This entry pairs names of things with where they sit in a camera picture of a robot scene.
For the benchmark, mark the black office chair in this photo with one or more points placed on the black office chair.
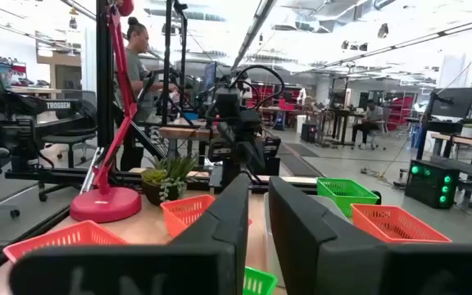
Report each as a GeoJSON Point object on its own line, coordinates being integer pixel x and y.
{"type": "Point", "coordinates": [68, 139]}

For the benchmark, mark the wooden table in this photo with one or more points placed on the wooden table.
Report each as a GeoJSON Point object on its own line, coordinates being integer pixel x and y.
{"type": "Point", "coordinates": [465, 140]}

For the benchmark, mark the black computer with green lights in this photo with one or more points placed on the black computer with green lights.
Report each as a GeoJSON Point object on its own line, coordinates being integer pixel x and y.
{"type": "Point", "coordinates": [424, 188]}

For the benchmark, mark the red desk lamp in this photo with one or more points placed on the red desk lamp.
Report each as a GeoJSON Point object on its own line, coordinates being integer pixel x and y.
{"type": "Point", "coordinates": [105, 205]}

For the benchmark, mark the wooden workbench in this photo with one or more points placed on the wooden workbench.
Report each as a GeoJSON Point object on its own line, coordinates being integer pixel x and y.
{"type": "Point", "coordinates": [182, 133]}

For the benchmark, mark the green plastic basket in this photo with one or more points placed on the green plastic basket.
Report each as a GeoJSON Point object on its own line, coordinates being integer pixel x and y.
{"type": "Point", "coordinates": [258, 282]}
{"type": "Point", "coordinates": [342, 192]}

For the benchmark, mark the black neighbouring robot arm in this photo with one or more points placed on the black neighbouring robot arm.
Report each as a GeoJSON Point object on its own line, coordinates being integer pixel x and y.
{"type": "Point", "coordinates": [57, 105]}

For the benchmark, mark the standing person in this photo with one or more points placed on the standing person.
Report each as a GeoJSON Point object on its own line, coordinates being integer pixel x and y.
{"type": "Point", "coordinates": [135, 69]}

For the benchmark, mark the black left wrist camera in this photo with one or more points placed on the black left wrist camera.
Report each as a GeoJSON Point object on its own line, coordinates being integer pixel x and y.
{"type": "Point", "coordinates": [228, 102]}

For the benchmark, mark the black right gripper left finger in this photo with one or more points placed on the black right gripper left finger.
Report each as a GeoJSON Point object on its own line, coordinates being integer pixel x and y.
{"type": "Point", "coordinates": [137, 270]}

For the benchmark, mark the white plant pot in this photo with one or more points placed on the white plant pot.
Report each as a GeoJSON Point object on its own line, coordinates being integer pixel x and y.
{"type": "Point", "coordinates": [469, 132]}

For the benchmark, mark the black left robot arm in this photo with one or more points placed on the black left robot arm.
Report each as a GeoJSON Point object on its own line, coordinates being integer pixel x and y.
{"type": "Point", "coordinates": [269, 166]}

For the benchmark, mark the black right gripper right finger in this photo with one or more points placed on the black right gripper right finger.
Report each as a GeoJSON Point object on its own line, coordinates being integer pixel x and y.
{"type": "Point", "coordinates": [363, 270]}

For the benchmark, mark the long ceiling light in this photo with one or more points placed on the long ceiling light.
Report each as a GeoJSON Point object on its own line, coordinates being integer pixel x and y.
{"type": "Point", "coordinates": [256, 20]}

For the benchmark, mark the potted succulent plant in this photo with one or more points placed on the potted succulent plant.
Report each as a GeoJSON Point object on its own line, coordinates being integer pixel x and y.
{"type": "Point", "coordinates": [154, 192]}

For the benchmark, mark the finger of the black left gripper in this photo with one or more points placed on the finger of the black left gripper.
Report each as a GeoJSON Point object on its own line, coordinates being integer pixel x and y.
{"type": "Point", "coordinates": [228, 133]}
{"type": "Point", "coordinates": [252, 155]}

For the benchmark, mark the black floor mat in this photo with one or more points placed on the black floor mat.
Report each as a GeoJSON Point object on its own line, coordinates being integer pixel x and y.
{"type": "Point", "coordinates": [297, 164]}

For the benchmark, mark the small black computer tower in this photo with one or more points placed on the small black computer tower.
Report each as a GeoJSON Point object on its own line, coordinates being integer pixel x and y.
{"type": "Point", "coordinates": [307, 133]}

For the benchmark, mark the black monitor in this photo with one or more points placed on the black monitor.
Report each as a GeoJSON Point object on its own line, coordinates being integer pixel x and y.
{"type": "Point", "coordinates": [453, 102]}

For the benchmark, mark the orange plastic basket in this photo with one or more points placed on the orange plastic basket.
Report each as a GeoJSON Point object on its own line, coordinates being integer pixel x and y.
{"type": "Point", "coordinates": [182, 213]}
{"type": "Point", "coordinates": [68, 235]}
{"type": "Point", "coordinates": [396, 225]}

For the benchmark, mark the seated person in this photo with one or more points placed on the seated person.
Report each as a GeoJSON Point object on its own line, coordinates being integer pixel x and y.
{"type": "Point", "coordinates": [373, 112]}

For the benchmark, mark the black vertical stand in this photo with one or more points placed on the black vertical stand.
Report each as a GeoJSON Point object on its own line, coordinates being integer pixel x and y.
{"type": "Point", "coordinates": [166, 61]}

